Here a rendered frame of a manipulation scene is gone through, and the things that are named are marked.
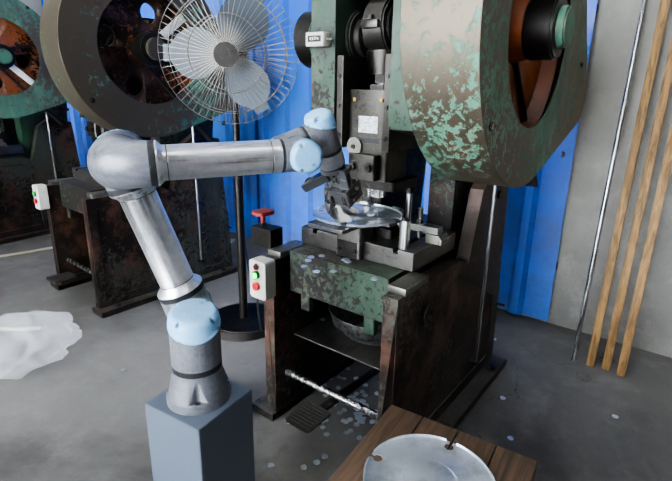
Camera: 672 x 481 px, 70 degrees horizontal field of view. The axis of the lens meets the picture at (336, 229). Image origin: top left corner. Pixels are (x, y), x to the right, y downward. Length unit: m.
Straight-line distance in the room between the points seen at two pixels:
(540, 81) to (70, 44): 1.84
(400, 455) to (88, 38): 2.03
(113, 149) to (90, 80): 1.39
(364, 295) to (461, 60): 0.75
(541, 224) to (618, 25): 0.94
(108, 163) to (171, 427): 0.61
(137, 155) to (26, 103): 3.17
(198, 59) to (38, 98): 2.19
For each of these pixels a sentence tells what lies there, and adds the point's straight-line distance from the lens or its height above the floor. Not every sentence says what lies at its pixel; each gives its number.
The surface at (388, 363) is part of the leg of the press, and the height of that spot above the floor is 0.42.
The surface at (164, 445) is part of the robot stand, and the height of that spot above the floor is 0.35.
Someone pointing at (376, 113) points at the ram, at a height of 1.10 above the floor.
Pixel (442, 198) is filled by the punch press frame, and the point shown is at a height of 0.81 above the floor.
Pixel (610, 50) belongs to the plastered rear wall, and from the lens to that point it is 2.56.
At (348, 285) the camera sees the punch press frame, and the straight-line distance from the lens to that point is 1.51.
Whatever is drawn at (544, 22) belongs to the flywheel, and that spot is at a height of 1.33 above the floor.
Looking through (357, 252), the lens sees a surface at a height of 0.68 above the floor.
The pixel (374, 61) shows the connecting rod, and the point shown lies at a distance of 1.58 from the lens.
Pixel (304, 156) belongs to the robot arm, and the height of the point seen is 1.03.
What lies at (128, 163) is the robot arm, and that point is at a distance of 1.04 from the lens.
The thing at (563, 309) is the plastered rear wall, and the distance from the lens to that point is 2.78.
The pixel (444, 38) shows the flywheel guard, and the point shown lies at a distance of 1.08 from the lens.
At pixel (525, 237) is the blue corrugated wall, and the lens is 2.65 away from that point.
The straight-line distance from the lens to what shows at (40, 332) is 2.42.
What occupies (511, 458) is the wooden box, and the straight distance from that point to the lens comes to 1.32.
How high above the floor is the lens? 1.18
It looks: 17 degrees down
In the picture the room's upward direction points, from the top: 1 degrees clockwise
